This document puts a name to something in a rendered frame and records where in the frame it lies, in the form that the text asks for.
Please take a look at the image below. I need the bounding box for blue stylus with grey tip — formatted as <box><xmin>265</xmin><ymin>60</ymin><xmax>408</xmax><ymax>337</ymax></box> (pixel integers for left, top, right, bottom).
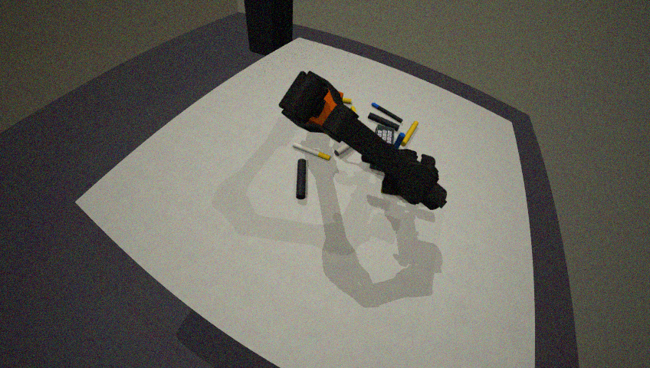
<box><xmin>394</xmin><ymin>133</ymin><xmax>405</xmax><ymax>149</ymax></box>

